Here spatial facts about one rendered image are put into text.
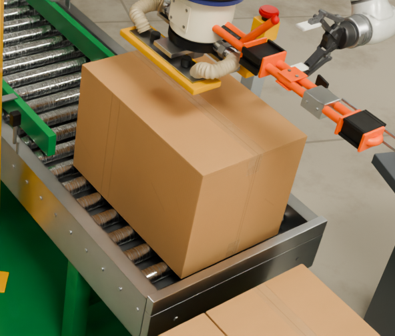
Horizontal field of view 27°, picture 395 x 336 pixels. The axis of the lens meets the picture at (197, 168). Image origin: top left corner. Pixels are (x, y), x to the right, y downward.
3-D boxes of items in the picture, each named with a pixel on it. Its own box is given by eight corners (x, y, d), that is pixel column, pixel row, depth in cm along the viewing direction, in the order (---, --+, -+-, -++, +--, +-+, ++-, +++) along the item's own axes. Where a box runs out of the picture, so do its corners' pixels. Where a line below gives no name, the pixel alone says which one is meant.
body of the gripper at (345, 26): (360, 27, 230) (337, 33, 225) (351, 53, 235) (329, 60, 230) (341, 14, 234) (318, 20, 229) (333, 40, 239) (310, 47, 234)
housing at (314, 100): (298, 105, 207) (303, 91, 205) (317, 99, 211) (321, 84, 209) (318, 121, 204) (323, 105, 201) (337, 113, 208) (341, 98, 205)
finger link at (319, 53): (325, 35, 232) (327, 38, 233) (298, 65, 232) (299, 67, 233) (335, 43, 230) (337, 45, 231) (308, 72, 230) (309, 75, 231)
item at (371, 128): (333, 133, 200) (339, 116, 197) (353, 125, 204) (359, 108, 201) (359, 153, 195) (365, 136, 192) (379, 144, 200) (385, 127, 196)
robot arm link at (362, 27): (366, 51, 238) (353, 55, 235) (343, 35, 243) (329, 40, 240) (376, 23, 233) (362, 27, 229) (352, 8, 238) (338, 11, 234)
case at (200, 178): (72, 165, 280) (81, 63, 255) (167, 133, 302) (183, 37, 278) (181, 279, 247) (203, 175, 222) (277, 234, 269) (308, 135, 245)
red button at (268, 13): (253, 16, 286) (255, 6, 284) (267, 13, 290) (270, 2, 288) (266, 26, 283) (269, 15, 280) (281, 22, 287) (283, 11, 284)
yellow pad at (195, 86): (119, 35, 240) (121, 19, 237) (147, 27, 245) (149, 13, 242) (192, 96, 221) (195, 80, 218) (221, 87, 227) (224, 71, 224)
